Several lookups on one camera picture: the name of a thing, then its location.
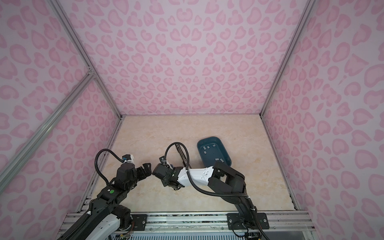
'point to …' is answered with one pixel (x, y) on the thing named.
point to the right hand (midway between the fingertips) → (167, 174)
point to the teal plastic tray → (212, 150)
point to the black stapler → (184, 158)
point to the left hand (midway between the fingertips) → (145, 164)
